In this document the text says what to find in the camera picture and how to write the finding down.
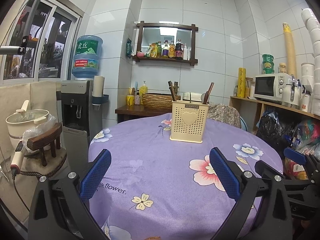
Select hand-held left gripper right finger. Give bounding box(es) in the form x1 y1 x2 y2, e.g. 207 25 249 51
209 147 293 240

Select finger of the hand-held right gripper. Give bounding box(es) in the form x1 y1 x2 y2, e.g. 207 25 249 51
283 147 320 178
255 160 313 191

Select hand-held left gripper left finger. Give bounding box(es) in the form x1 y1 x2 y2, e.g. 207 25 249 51
28 149 112 240

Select cream plastic utensil holder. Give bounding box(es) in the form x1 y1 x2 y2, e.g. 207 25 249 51
169 100 209 144

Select bunch of wooden chopsticks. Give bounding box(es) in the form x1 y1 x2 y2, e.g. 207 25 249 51
167 80 215 105

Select clear bag of colourful goods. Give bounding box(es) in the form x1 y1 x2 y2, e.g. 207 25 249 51
284 152 320 181

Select colourful plastic bag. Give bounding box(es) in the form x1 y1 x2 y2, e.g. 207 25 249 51
295 118 320 153

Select black plastic bag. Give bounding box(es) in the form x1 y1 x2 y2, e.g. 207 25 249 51
256 108 298 151

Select white bottle orange label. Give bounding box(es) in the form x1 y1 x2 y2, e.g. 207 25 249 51
300 91 312 113

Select floral cloth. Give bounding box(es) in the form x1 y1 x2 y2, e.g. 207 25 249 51
207 103 242 130

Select white electric kettle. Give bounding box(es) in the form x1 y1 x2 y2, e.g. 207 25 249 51
281 76 302 109

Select purple floral tablecloth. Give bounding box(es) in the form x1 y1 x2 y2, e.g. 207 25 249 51
88 112 284 240

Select dark wooden stool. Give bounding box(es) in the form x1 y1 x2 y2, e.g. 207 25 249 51
26 122 63 167

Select grey water dispenser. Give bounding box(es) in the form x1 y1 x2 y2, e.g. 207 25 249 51
56 79 103 141

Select clear plastic bag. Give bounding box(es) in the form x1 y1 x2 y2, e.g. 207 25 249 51
22 114 57 153

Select light wooden shelf unit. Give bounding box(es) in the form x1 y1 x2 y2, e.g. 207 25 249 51
228 95 320 160

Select white microwave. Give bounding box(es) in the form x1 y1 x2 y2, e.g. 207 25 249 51
253 73 293 103

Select dark wooden washstand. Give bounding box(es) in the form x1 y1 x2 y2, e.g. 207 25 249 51
115 104 173 123

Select blue cup holder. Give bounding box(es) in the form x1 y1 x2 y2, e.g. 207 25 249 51
91 94 110 106

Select stacks of white cups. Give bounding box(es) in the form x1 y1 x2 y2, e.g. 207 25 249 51
300 7 320 116

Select white handheld device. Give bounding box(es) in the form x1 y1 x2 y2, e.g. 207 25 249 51
10 141 26 176

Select glass jar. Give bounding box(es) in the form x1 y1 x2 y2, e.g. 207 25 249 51
245 77 254 98

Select white and brown rice cooker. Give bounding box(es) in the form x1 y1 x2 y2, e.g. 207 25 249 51
182 92 208 103

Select white paper cup tube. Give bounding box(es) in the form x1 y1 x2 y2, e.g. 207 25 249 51
92 75 105 98

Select yellow roll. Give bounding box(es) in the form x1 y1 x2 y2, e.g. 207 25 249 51
237 67 247 98

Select white pot with glass lid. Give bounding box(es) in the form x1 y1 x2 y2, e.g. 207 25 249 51
5 100 51 153

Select woven wash basin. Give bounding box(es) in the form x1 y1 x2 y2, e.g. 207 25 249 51
141 93 181 110

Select yellow soap pump bottle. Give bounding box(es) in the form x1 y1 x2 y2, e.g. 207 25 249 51
138 80 149 96

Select cream cushion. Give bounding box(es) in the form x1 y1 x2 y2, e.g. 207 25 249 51
0 80 63 140

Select tall stack of paper cups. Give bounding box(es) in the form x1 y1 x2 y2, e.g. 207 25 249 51
282 22 297 77

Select blue water jug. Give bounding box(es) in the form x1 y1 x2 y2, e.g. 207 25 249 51
71 35 104 80

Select yellow seasoning pouch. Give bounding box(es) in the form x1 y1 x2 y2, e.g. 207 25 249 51
145 42 159 58

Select grey metal stand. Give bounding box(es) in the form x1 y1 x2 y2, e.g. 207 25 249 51
0 0 58 56

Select rope edged round cushion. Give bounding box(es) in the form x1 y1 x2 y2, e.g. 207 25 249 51
19 152 68 178

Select black cable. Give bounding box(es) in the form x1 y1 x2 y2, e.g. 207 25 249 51
0 172 31 214

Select wooden framed wall mirror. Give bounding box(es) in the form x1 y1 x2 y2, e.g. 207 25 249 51
132 21 199 67

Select aluminium frame window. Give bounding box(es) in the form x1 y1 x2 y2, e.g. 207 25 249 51
0 0 85 81

